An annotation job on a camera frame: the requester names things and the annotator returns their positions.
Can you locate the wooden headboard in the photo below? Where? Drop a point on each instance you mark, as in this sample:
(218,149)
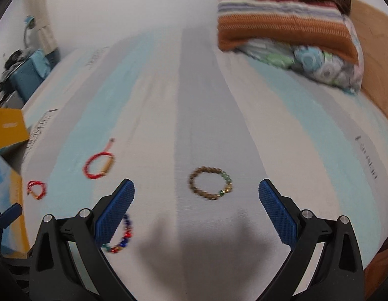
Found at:
(379,53)

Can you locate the striped red brown pillow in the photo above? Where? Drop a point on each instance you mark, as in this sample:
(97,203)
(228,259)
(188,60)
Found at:
(275,22)

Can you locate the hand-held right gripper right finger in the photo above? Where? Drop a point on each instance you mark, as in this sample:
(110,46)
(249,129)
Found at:
(277,213)

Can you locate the beige curtain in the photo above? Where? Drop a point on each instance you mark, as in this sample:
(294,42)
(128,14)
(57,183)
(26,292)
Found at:
(46,37)

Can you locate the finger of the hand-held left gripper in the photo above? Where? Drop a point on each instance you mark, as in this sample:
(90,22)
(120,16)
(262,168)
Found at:
(10,215)

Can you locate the floral pillow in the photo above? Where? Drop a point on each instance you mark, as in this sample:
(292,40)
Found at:
(322,65)

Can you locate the blue and yellow cardboard box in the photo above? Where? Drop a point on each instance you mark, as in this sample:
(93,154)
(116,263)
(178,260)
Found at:
(9,128)

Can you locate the striped bed sheet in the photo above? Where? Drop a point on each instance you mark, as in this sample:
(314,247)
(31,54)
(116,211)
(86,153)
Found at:
(197,116)

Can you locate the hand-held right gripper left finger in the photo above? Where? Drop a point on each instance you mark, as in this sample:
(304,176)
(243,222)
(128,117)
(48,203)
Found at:
(114,213)

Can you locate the blue suitcase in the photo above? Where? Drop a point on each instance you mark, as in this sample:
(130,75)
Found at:
(31,72)

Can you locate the blue desk lamp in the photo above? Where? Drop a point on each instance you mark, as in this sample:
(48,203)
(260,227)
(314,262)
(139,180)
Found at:
(30,25)

